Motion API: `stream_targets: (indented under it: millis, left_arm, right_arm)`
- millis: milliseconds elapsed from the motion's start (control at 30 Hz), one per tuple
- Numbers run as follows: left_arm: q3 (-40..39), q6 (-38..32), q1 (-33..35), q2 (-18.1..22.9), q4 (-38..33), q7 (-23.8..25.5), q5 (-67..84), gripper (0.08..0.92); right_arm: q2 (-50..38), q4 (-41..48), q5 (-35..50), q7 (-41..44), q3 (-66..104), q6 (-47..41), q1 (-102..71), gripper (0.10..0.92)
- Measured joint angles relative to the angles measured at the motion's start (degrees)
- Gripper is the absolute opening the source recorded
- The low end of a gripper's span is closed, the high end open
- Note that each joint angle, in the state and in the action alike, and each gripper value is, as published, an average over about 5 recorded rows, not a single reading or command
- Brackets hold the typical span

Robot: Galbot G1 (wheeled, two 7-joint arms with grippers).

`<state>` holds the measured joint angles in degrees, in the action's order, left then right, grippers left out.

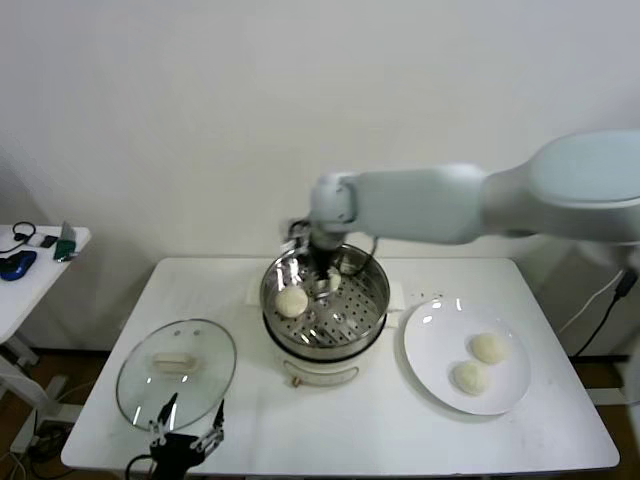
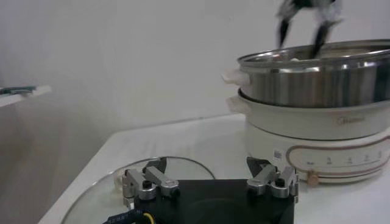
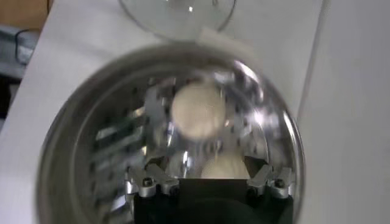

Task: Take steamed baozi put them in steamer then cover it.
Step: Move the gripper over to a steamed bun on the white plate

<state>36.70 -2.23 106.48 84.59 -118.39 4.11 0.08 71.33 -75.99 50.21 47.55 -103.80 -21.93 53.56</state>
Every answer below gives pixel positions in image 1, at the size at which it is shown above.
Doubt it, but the white round plate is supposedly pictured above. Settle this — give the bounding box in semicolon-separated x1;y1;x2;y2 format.
403;298;531;416

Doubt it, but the green circuit board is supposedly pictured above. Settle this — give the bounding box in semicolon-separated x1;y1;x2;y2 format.
52;238;77;265

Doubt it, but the white side table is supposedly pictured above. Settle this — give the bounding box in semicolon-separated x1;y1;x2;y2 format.
0;224;92;454

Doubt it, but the white power cable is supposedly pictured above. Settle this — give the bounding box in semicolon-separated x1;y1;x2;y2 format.
557;269;629;335

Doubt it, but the glass lid with white handle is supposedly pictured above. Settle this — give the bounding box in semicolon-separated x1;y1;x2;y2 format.
115;318;238;434

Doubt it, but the stainless steel steamer basket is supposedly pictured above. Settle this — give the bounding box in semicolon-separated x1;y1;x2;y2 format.
259;243;391;357

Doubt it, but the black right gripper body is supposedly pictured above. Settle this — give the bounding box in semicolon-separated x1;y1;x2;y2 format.
307;234;346;282

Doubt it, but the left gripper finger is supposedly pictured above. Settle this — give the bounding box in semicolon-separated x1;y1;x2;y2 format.
147;392;179;447
197;398;226;451

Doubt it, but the blue computer mouse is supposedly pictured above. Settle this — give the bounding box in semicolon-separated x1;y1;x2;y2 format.
0;252;38;282

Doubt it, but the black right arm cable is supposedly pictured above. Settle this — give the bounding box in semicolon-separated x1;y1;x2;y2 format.
348;233;382;276

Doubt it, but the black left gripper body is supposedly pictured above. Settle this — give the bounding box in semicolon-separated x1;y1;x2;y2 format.
148;433;201;480

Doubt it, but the black thin looped cable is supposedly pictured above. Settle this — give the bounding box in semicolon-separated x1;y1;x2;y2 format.
0;222;37;256

